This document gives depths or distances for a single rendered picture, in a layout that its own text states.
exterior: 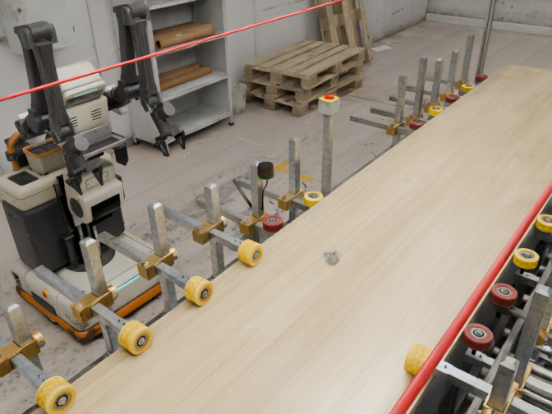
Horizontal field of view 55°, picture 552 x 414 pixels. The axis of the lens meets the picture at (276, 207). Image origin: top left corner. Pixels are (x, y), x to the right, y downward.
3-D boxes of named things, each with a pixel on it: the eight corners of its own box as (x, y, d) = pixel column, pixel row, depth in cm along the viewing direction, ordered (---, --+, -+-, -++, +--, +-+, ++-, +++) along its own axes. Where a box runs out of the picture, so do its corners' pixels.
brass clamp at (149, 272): (137, 274, 175) (135, 262, 173) (167, 255, 184) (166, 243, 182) (149, 282, 172) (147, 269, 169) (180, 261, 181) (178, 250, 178)
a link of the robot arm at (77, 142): (69, 124, 210) (48, 131, 204) (80, 117, 201) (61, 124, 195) (83, 152, 212) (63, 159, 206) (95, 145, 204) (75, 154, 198)
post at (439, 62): (425, 131, 345) (436, 58, 320) (428, 130, 347) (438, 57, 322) (430, 133, 343) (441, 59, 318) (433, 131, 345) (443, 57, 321)
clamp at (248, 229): (239, 232, 214) (239, 222, 211) (260, 218, 223) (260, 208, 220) (250, 236, 211) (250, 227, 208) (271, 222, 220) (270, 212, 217)
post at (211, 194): (213, 289, 210) (203, 184, 186) (220, 284, 213) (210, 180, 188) (220, 292, 209) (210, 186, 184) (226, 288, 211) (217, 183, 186)
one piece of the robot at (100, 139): (63, 180, 241) (52, 136, 230) (113, 158, 259) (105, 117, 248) (84, 190, 232) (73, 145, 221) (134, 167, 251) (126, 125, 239)
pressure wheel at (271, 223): (259, 244, 211) (258, 219, 205) (271, 235, 216) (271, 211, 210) (274, 250, 206) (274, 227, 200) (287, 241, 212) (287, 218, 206)
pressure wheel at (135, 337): (121, 321, 146) (144, 318, 153) (114, 347, 147) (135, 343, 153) (135, 330, 143) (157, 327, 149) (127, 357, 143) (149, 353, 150)
